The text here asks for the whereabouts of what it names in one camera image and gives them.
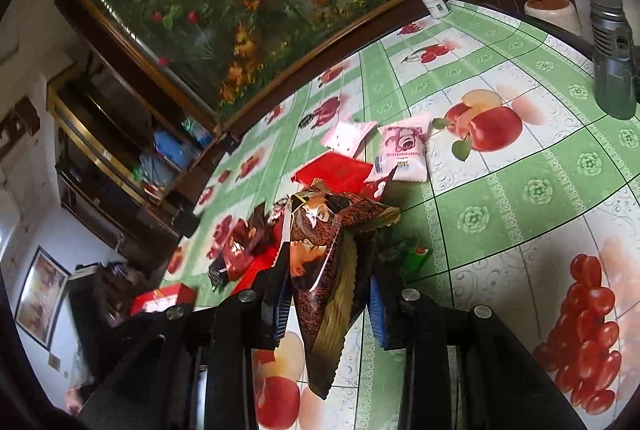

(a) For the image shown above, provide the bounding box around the brown patterned snack packet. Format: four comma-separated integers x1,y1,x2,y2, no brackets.
290,179,400,400

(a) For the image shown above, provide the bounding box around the large red snack packet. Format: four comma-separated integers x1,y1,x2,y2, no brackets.
291,151,372,194

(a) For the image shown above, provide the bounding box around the dark maroon snack packet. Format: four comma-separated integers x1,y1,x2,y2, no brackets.
207,203,281,293

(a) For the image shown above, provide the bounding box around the red white tray box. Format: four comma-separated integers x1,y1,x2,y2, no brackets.
130,283,198,317

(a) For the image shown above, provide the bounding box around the green small snack packet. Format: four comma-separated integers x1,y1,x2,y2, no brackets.
380,241,430,282

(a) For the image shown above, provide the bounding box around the pale pink snack packet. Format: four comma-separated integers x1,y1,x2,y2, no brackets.
321,120,378,157

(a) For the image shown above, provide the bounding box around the wooden shelf cabinet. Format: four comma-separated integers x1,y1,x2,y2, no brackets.
47,0,222,265

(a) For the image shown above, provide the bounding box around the pink rose snack packet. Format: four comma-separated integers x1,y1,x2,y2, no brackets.
366,112,431,182

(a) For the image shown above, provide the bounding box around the grey vacuum tube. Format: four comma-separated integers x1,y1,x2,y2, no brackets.
589,0,639,119

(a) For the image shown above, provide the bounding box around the white plastic bucket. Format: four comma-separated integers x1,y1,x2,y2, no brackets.
524,0,582,36

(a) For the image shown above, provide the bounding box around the framed wall picture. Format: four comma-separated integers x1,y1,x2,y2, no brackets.
14,246,70,350

